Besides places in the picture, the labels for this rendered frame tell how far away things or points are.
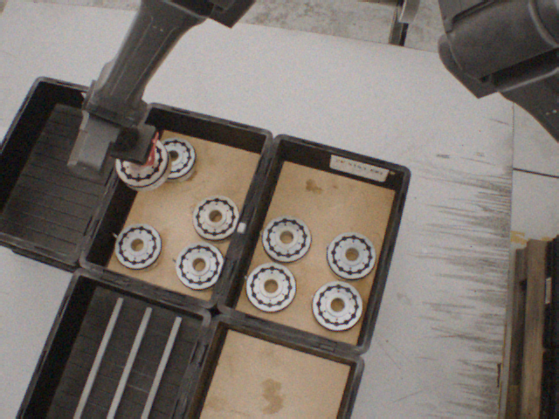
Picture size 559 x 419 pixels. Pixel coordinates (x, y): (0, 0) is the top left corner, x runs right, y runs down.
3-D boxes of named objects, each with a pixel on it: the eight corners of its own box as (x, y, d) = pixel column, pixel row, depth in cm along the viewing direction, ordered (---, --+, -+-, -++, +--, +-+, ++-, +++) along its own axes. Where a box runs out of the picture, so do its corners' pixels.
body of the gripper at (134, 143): (146, 164, 87) (131, 147, 80) (94, 151, 88) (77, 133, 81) (159, 131, 88) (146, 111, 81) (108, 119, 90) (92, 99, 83)
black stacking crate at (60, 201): (57, 101, 129) (38, 76, 118) (159, 126, 125) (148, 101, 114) (-11, 240, 116) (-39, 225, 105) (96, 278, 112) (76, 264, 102)
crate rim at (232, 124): (150, 106, 116) (148, 99, 113) (276, 136, 112) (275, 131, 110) (80, 268, 103) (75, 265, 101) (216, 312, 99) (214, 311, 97)
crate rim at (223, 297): (276, 136, 112) (275, 131, 110) (410, 172, 108) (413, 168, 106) (216, 312, 99) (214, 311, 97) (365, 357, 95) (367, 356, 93)
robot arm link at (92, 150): (150, 98, 73) (93, 75, 70) (125, 170, 70) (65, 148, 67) (132, 121, 84) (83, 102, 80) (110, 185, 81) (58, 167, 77)
